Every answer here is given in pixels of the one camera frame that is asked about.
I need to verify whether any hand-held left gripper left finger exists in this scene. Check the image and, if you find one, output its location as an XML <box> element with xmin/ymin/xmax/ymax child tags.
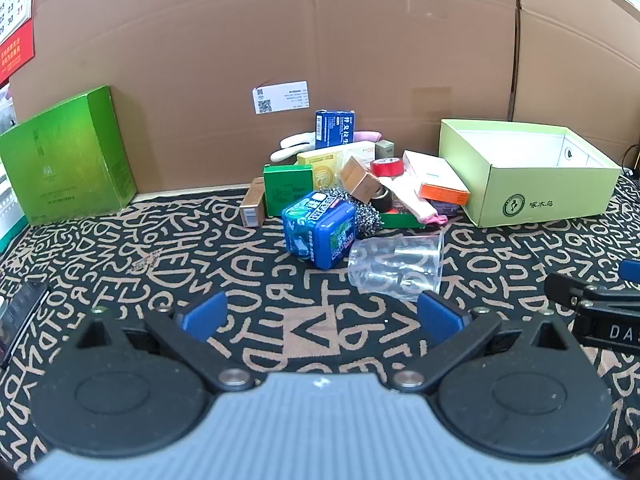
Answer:
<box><xmin>72</xmin><ymin>291</ymin><xmax>256</xmax><ymax>395</ymax></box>

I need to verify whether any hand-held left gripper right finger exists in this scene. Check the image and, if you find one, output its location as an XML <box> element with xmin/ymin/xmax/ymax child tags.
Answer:
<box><xmin>387</xmin><ymin>290</ymin><xmax>573</xmax><ymax>395</ymax></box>

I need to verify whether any light green shoebox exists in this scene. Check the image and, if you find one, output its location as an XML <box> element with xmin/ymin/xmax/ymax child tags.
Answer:
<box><xmin>439</xmin><ymin>119</ymin><xmax>622</xmax><ymax>228</ymax></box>

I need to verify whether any black tape roll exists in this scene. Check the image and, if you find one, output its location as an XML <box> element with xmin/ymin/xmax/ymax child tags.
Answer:
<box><xmin>370</xmin><ymin>187</ymin><xmax>396</xmax><ymax>213</ymax></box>

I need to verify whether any red tape roll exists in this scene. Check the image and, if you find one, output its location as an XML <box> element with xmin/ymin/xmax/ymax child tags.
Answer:
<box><xmin>370</xmin><ymin>157</ymin><xmax>404</xmax><ymax>178</ymax></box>

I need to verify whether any small brown cardboard box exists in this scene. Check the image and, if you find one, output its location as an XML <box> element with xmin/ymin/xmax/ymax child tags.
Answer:
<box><xmin>339</xmin><ymin>156</ymin><xmax>383</xmax><ymax>202</ymax></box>

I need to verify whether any pale yellow box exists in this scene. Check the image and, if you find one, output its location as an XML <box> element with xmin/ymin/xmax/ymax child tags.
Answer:
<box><xmin>296</xmin><ymin>142</ymin><xmax>376</xmax><ymax>191</ymax></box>

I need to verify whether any blue box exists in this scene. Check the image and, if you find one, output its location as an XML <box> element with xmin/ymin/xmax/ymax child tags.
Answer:
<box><xmin>315</xmin><ymin>109</ymin><xmax>357</xmax><ymax>150</ymax></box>

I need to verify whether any clear plastic cup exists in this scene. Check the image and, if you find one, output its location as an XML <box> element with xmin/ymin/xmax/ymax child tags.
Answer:
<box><xmin>347</xmin><ymin>234</ymin><xmax>446</xmax><ymax>302</ymax></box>

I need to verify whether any black patterned blanket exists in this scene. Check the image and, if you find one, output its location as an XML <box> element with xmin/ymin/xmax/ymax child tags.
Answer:
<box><xmin>0</xmin><ymin>180</ymin><xmax>640</xmax><ymax>480</ymax></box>

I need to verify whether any dark green packet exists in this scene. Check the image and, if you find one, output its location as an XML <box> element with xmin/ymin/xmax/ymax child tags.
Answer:
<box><xmin>377</xmin><ymin>211</ymin><xmax>421</xmax><ymax>228</ymax></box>

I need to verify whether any narrow brown box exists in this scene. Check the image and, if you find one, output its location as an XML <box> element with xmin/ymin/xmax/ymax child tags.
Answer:
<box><xmin>239</xmin><ymin>176</ymin><xmax>266</xmax><ymax>227</ymax></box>

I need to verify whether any steel wool scrubber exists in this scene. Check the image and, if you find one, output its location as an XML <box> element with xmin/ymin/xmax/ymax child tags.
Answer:
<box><xmin>320</xmin><ymin>187</ymin><xmax>383</xmax><ymax>238</ymax></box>

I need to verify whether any blue plastic container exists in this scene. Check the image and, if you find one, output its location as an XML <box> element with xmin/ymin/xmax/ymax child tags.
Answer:
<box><xmin>281</xmin><ymin>190</ymin><xmax>357</xmax><ymax>270</ymax></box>

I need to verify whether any white and orange box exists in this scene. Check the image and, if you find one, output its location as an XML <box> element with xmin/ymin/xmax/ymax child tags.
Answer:
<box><xmin>402</xmin><ymin>150</ymin><xmax>471</xmax><ymax>207</ymax></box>

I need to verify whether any black flat device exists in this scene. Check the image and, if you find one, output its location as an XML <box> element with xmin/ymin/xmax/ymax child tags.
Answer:
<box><xmin>0</xmin><ymin>281</ymin><xmax>50</xmax><ymax>368</ymax></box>

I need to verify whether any large green box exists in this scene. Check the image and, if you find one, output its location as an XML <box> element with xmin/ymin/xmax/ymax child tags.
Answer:
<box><xmin>0</xmin><ymin>85</ymin><xmax>138</xmax><ymax>226</ymax></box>

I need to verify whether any large cardboard sheet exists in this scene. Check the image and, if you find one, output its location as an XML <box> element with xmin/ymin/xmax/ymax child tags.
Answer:
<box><xmin>515</xmin><ymin>0</ymin><xmax>640</xmax><ymax>171</ymax></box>
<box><xmin>10</xmin><ymin>0</ymin><xmax>521</xmax><ymax>206</ymax></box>

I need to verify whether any white shipping label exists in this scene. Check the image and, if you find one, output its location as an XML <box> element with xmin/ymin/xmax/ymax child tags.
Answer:
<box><xmin>252</xmin><ymin>80</ymin><xmax>309</xmax><ymax>115</ymax></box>

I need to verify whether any black cable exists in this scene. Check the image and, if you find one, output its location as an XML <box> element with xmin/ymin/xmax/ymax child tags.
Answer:
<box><xmin>620</xmin><ymin>144</ymin><xmax>640</xmax><ymax>178</ymax></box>

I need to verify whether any red wall calendar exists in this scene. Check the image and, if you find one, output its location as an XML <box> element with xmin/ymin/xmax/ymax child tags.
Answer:
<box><xmin>0</xmin><ymin>0</ymin><xmax>48</xmax><ymax>83</ymax></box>

